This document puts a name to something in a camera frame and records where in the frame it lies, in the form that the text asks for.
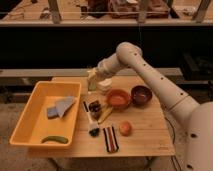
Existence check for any dark red bowl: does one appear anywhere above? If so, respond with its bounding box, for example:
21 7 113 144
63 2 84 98
131 85 152 106

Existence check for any striped dark sponge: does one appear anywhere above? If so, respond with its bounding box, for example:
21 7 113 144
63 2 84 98
103 126 119 153

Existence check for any orange bowl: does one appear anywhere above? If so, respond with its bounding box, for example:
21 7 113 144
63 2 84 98
106 89 131 110

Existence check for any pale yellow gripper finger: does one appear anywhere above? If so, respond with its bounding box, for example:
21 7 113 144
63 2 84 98
87 68 97 84

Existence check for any dark grape bunch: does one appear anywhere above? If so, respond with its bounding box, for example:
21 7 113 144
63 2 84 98
89 100 101 119

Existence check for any blue sponge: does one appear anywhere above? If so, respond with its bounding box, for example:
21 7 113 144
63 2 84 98
47 107 58 119

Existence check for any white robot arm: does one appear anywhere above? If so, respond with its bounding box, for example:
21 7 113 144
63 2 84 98
88 42 213 171

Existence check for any orange fruit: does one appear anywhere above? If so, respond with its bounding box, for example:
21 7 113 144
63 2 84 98
119 121 132 136

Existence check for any grey cloth piece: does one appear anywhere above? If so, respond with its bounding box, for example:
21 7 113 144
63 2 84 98
55 96 76 118

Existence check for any wooden table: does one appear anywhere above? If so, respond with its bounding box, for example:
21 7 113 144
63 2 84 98
27 76 176 159

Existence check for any green plastic cup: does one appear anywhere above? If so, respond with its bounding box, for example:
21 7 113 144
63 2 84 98
88 81 97 91

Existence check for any white paper cup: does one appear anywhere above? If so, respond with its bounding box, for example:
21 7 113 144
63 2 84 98
97 79 112 94

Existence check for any green cucumber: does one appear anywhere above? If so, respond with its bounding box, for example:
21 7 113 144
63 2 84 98
41 136 69 144

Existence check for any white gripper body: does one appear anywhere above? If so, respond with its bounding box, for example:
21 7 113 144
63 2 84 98
96 59 114 81

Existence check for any yellow plastic bin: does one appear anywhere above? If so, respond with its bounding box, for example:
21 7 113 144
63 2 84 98
10 81 81 149

